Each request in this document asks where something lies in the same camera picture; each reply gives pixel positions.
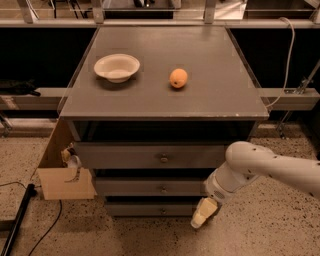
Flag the black bar on floor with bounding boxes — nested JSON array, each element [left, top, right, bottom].
[[0, 184, 36, 256]]

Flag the cardboard box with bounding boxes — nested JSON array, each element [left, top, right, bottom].
[[37, 120, 96, 200]]

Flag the metal clamp stand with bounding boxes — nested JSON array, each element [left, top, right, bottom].
[[276, 59, 320, 139]]

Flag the black object on rail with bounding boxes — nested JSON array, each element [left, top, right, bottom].
[[0, 80, 41, 97]]

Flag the grey bottom drawer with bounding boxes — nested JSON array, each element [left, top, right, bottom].
[[106, 203, 195, 217]]

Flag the grey drawer cabinet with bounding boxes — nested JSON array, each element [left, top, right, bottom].
[[60, 26, 268, 207]]

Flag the grey drawer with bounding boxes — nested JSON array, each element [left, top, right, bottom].
[[106, 203, 195, 217], [74, 142, 225, 169], [93, 177, 205, 196]]

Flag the grey top drawer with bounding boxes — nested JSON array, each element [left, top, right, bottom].
[[74, 142, 225, 169]]

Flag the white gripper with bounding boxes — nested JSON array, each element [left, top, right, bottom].
[[191, 162, 258, 229]]

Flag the white bowl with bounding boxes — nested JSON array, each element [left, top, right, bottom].
[[94, 54, 140, 83]]

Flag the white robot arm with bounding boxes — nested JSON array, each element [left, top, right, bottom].
[[191, 141, 320, 229]]

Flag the black floor cable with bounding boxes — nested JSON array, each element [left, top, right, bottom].
[[0, 181, 64, 256]]

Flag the white hanging cable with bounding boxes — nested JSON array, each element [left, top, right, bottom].
[[265, 17, 296, 109]]

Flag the crumpled items in box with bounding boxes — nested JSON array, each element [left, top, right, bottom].
[[61, 143, 82, 168]]

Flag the orange fruit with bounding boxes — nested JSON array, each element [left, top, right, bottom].
[[169, 68, 188, 89]]

